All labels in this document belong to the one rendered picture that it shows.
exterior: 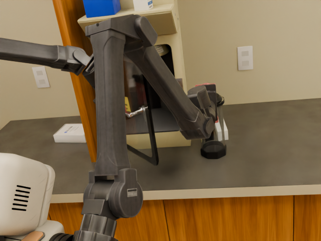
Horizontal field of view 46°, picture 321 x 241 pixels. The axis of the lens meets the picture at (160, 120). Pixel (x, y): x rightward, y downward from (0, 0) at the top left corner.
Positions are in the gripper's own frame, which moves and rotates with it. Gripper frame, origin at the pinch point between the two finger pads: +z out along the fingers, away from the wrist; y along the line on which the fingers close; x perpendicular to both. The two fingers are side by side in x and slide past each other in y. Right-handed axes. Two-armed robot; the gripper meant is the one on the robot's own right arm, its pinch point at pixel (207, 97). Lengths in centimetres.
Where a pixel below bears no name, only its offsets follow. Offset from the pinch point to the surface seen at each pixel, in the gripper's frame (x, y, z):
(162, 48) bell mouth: 16.3, 14.6, 17.9
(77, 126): 63, -21, 29
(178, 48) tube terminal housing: 9.5, 15.5, 11.7
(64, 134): 67, -22, 23
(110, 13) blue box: 29.4, 32.0, 0.6
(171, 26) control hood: 10.3, 24.8, 5.7
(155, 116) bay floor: 24.8, -17.8, 26.6
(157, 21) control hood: 14.6, 27.3, 3.0
